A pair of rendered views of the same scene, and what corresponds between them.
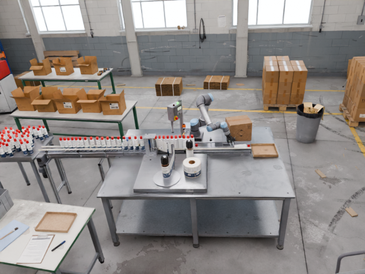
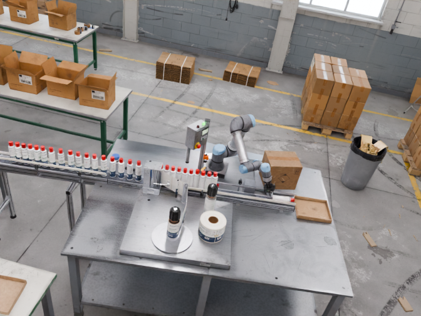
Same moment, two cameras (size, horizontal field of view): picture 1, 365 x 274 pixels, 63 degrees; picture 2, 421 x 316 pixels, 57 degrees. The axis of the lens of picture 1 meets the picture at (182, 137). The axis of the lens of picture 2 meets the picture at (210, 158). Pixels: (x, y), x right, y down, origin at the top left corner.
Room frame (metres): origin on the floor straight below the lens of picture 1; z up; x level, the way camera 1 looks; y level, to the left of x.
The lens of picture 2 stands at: (0.67, 0.32, 3.09)
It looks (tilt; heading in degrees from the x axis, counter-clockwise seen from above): 36 degrees down; 352
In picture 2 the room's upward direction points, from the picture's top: 10 degrees clockwise
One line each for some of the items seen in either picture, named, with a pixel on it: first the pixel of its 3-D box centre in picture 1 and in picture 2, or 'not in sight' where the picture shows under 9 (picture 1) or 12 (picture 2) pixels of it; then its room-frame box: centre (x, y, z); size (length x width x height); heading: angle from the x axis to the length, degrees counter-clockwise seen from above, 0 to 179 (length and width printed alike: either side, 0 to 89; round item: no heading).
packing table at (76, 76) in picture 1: (70, 87); (29, 42); (7.32, 2.77, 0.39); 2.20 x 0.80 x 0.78; 75
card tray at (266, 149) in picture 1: (264, 149); (312, 209); (3.13, -1.02, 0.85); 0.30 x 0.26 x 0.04; 83
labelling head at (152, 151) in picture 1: (151, 144); (153, 177); (3.21, 0.40, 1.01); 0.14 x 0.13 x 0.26; 83
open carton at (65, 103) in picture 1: (68, 101); (26, 73); (4.99, 1.99, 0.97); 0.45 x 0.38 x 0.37; 168
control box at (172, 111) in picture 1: (175, 111); (197, 135); (3.34, 0.07, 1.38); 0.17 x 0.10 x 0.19; 138
